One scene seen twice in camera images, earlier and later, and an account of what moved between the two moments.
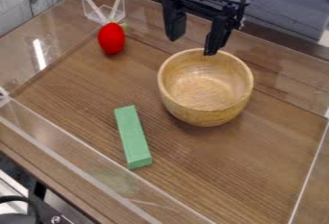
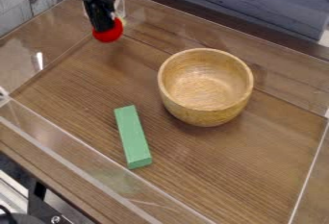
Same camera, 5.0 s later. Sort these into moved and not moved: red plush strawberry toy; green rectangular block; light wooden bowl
Moved: red plush strawberry toy
Not moved: green rectangular block; light wooden bowl
